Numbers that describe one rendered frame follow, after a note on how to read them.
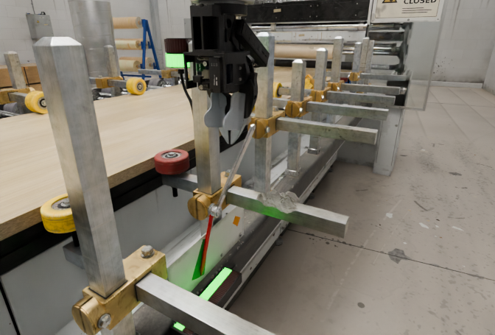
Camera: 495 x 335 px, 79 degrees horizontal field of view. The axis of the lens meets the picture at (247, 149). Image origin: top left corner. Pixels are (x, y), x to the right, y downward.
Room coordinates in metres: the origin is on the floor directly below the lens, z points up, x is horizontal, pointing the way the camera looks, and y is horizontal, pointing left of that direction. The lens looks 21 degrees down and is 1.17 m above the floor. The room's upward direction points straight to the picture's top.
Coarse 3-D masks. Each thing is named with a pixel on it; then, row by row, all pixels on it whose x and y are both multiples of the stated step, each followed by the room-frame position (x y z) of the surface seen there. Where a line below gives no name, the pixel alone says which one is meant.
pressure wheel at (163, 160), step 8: (160, 152) 0.67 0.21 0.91; (168, 152) 0.68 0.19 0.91; (176, 152) 0.68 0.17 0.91; (184, 152) 0.67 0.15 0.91; (160, 160) 0.62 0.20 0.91; (168, 160) 0.62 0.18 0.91; (176, 160) 0.62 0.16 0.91; (184, 160) 0.64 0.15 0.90; (160, 168) 0.62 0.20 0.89; (168, 168) 0.62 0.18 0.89; (176, 168) 0.62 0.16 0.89; (184, 168) 0.63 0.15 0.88; (176, 192) 0.65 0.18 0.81
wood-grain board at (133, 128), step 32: (128, 96) 1.43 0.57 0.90; (160, 96) 1.43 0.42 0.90; (288, 96) 1.43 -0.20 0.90; (0, 128) 0.90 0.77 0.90; (32, 128) 0.90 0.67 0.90; (128, 128) 0.90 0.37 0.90; (160, 128) 0.90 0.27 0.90; (192, 128) 0.90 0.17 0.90; (0, 160) 0.64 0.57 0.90; (32, 160) 0.64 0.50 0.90; (128, 160) 0.64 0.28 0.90; (0, 192) 0.48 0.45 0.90; (32, 192) 0.48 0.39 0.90; (64, 192) 0.48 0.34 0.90; (0, 224) 0.39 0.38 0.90; (32, 224) 0.42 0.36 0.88
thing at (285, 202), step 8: (272, 192) 0.53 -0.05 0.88; (288, 192) 0.53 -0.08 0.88; (264, 200) 0.51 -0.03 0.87; (272, 200) 0.50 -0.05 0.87; (280, 200) 0.50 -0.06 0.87; (288, 200) 0.50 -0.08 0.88; (296, 200) 0.52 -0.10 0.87; (280, 208) 0.49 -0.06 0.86; (288, 208) 0.49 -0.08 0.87; (296, 208) 0.49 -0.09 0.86
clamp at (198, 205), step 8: (224, 176) 0.61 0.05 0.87; (240, 176) 0.62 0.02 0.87; (224, 184) 0.57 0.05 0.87; (232, 184) 0.59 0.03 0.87; (240, 184) 0.62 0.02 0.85; (200, 192) 0.54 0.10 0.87; (216, 192) 0.54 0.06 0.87; (192, 200) 0.52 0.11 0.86; (200, 200) 0.51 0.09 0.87; (208, 200) 0.52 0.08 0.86; (216, 200) 0.53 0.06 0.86; (224, 200) 0.56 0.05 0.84; (192, 208) 0.52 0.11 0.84; (200, 208) 0.51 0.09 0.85; (224, 208) 0.56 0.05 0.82; (200, 216) 0.51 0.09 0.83; (208, 216) 0.53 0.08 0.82
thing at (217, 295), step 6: (228, 276) 0.49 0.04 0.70; (234, 276) 0.49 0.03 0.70; (228, 282) 0.47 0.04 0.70; (222, 288) 0.46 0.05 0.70; (228, 288) 0.46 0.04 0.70; (216, 294) 0.44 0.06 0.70; (222, 294) 0.44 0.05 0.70; (210, 300) 0.43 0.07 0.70; (216, 300) 0.43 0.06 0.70; (186, 330) 0.37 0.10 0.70
